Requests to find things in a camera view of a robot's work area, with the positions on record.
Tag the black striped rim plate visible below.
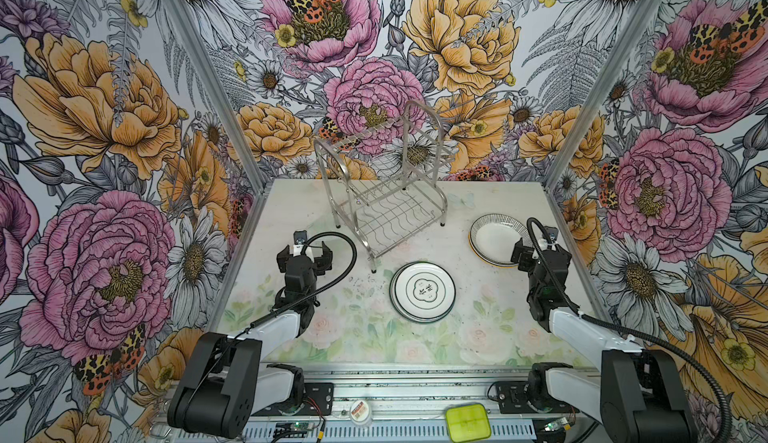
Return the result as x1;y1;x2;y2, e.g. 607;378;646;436
469;213;532;267

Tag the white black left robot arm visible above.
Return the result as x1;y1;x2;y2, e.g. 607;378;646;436
167;231;333;438

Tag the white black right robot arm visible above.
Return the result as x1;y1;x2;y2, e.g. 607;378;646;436
511;241;698;442

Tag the green square box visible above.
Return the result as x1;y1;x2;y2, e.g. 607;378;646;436
445;403;492;443

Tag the round tape roll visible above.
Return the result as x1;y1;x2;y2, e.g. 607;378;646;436
349;399;373;427

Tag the green circuit board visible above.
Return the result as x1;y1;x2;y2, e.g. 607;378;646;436
271;422;325;442

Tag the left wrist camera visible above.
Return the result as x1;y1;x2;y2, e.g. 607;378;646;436
290;230;309;256

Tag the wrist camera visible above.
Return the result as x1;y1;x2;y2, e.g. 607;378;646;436
290;230;309;256
538;226;559;250

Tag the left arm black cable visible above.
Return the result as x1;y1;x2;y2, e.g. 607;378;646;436
179;231;359;420

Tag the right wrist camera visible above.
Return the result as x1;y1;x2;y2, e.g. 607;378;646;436
538;226;559;250

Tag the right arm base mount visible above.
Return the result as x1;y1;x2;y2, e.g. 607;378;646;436
491;380;537;415

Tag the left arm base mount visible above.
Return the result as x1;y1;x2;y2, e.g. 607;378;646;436
285;382;335;416

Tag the silver wire dish rack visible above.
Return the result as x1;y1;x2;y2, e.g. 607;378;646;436
314;100;452;272

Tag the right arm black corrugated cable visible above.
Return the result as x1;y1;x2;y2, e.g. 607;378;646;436
525;216;734;443

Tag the left aluminium corner post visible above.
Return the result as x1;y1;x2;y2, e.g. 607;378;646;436
140;0;268;192

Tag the aluminium corner post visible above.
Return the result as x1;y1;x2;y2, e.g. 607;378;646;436
542;0;685;189
140;0;268;192

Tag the right aluminium corner post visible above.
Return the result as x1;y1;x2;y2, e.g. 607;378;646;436
542;0;685;189

